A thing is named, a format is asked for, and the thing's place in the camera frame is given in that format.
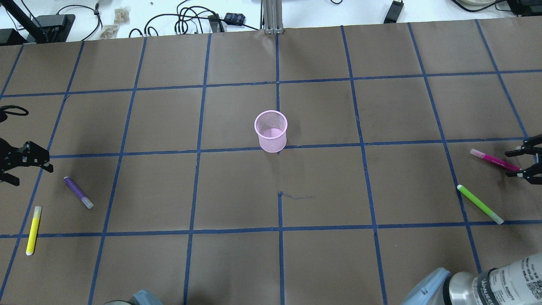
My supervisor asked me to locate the black camera stand base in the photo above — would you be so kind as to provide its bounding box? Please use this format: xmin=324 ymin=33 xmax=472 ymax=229
xmin=0 ymin=14 xmax=76 ymax=46

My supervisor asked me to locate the pink mesh cup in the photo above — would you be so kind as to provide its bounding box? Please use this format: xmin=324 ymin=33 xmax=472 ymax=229
xmin=254 ymin=110 xmax=288 ymax=154

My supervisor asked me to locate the pink pen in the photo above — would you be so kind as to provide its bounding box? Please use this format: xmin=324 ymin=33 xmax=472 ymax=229
xmin=469 ymin=149 xmax=521 ymax=172

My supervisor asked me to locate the purple pen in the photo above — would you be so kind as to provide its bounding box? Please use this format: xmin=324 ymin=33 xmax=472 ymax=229
xmin=64 ymin=176 xmax=94 ymax=210

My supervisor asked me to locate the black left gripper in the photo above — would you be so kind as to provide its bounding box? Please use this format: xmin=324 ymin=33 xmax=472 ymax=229
xmin=0 ymin=139 xmax=54 ymax=186

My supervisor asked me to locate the aluminium frame post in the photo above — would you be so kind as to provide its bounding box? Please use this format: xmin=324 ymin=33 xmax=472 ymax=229
xmin=260 ymin=0 xmax=284 ymax=35

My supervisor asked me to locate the green pen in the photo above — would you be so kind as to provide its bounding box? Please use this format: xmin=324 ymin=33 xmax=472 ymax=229
xmin=456 ymin=185 xmax=504 ymax=225

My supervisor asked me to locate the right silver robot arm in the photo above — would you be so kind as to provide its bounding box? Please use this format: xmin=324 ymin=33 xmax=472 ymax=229
xmin=402 ymin=135 xmax=542 ymax=305

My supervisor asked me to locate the yellow pen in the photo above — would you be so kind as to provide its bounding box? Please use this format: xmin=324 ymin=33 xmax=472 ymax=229
xmin=25 ymin=206 xmax=42 ymax=255

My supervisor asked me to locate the black power adapter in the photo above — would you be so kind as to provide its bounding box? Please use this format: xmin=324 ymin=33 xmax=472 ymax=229
xmin=383 ymin=0 xmax=404 ymax=24

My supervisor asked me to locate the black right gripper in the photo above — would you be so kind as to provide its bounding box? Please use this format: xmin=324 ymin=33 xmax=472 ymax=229
xmin=505 ymin=135 xmax=542 ymax=185

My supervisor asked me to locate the small bag of parts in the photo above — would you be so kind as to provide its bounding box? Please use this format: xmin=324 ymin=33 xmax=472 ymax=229
xmin=113 ymin=6 xmax=130 ymax=25

